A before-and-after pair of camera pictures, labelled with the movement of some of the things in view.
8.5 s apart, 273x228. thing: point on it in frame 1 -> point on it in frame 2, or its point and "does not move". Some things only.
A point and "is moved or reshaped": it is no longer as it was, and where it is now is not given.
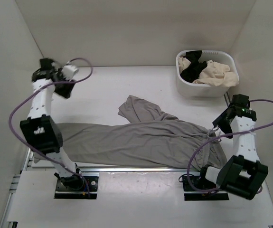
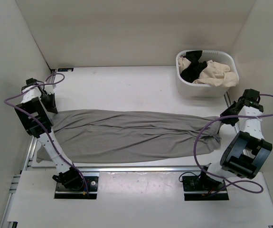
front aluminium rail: (117, 169) does not move
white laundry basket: (196, 89) does not move
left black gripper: (67, 92) -> (52, 107)
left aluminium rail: (29, 160) does not move
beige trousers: (215, 74) does not move
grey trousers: (143, 137) is moved or reshaped
